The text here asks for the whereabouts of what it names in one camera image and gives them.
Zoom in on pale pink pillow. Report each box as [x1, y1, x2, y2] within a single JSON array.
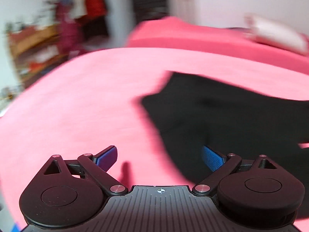
[[244, 14, 308, 55]]

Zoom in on red hanging clothes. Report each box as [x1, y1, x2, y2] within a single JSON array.
[[55, 0, 110, 53]]

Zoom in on black pants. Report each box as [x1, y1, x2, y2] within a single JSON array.
[[140, 70, 309, 194]]

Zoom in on pink bed sheet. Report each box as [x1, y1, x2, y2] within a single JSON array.
[[126, 16, 308, 74]]

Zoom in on pink fleece blanket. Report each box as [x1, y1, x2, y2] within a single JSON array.
[[1, 48, 308, 228]]

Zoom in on wooden shelf unit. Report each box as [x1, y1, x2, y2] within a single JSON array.
[[6, 24, 68, 89]]

